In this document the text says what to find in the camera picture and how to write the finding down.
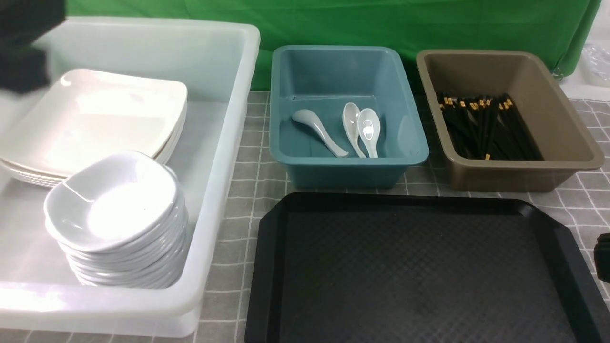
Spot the large white square plate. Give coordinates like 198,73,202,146
1,68,188,178

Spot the brown plastic bin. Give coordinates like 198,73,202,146
416,50,604,192

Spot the large white plastic bin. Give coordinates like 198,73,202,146
1,17,260,337

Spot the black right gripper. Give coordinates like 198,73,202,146
593,233,610,282

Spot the white spoon left in bin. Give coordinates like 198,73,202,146
342,102,366,158

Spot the teal plastic bin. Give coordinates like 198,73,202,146
269,45,430,189

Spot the bottom stacked square plate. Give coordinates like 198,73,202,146
1,150,178,188

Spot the black chopsticks pile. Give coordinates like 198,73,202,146
436,92,543,161

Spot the green backdrop cloth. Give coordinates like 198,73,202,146
67,0,601,91

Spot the white ceramic spoon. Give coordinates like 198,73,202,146
291,109,349,158

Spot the top stacked white bowl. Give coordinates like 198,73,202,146
43,151,184,252

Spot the black serving tray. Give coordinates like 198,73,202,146
244,192,610,343

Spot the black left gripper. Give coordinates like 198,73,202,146
0,0,67,95

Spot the white spoon right in bin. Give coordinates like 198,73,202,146
357,108,381,158

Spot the grey checked tablecloth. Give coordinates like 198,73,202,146
0,91,610,343

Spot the white spoon in bin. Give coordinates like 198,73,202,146
342,102,366,158
357,108,381,158

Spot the stack of white bowls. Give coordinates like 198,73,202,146
58,192,190,289

